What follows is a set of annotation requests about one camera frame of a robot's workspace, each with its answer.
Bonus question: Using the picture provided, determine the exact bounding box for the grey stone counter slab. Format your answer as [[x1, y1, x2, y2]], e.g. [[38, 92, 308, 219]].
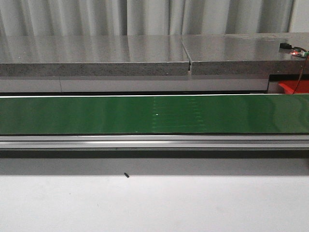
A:
[[0, 35, 189, 77]]

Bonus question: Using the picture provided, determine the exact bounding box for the green conveyor belt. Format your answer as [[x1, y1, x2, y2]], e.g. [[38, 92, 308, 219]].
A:
[[0, 94, 309, 135]]

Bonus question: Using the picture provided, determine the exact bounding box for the red plastic bin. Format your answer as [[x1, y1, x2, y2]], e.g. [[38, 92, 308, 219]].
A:
[[278, 80, 309, 94]]

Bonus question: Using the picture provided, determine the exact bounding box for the black plug connector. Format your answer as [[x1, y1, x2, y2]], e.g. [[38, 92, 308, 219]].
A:
[[280, 43, 292, 50]]

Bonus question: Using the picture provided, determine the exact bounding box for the grey pleated curtain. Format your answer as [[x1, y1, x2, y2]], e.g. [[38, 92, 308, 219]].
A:
[[0, 0, 295, 36]]

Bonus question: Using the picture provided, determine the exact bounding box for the aluminium conveyor side rail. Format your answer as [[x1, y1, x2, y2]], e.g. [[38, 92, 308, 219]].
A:
[[0, 134, 309, 150]]

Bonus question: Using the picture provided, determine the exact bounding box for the thin red wire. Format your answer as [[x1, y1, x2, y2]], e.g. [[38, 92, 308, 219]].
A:
[[292, 56, 308, 95]]

